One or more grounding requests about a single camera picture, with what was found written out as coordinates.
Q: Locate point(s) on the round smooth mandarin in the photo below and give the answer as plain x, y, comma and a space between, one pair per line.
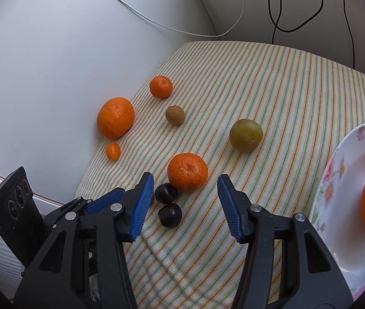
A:
188, 172

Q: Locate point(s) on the large bumpy tangerine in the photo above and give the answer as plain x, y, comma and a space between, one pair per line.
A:
115, 117

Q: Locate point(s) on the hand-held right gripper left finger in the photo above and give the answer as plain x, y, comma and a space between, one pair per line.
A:
142, 206

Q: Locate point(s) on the green plum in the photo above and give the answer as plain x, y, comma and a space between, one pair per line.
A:
245, 135

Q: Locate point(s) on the brown longan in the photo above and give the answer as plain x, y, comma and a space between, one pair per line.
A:
174, 115

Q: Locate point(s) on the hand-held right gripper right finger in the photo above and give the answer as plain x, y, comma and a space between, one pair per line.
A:
229, 209

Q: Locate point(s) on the dark purple plum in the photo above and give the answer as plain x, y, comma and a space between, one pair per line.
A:
166, 193
170, 216

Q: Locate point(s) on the white floral plate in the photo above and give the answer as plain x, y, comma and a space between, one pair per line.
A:
346, 199

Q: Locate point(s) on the striped cloth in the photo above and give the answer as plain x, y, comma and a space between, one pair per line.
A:
266, 87

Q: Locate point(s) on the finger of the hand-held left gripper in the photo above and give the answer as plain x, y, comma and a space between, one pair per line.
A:
105, 201

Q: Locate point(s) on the tiny orange kumquat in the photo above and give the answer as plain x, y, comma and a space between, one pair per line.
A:
113, 151

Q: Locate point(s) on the small tangerine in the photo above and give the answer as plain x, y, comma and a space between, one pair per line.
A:
160, 87

